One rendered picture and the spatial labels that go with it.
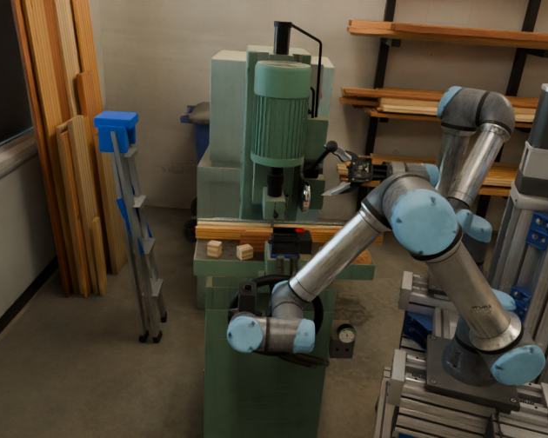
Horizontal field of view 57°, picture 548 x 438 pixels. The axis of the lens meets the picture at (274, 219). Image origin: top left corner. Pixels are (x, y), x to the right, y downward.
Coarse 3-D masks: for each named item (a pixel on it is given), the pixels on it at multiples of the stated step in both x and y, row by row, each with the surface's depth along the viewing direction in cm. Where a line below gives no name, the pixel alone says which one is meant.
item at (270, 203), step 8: (264, 192) 173; (264, 200) 167; (272, 200) 167; (280, 200) 168; (264, 208) 168; (272, 208) 168; (280, 208) 168; (264, 216) 169; (272, 216) 169; (280, 216) 169
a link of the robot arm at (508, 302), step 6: (498, 294) 125; (504, 294) 126; (504, 300) 122; (510, 300) 122; (504, 306) 119; (510, 306) 120; (462, 318) 127; (462, 324) 127; (456, 330) 131; (462, 330) 127; (468, 330) 123; (462, 336) 127; (468, 336) 126; (468, 342) 126
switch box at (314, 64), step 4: (312, 64) 180; (316, 64) 181; (312, 68) 181; (316, 68) 181; (312, 72) 182; (316, 72) 182; (320, 72) 182; (312, 76) 182; (316, 76) 182; (320, 76) 182; (312, 80) 183; (316, 80) 183; (320, 80) 183; (312, 84) 183; (316, 84) 183; (320, 84) 184; (316, 88) 184; (320, 88) 184; (316, 92) 185; (320, 92) 185; (320, 96) 186
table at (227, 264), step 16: (208, 240) 174; (224, 240) 175; (208, 256) 163; (224, 256) 164; (256, 256) 165; (208, 272) 163; (224, 272) 163; (240, 272) 164; (256, 272) 164; (352, 272) 166; (368, 272) 167
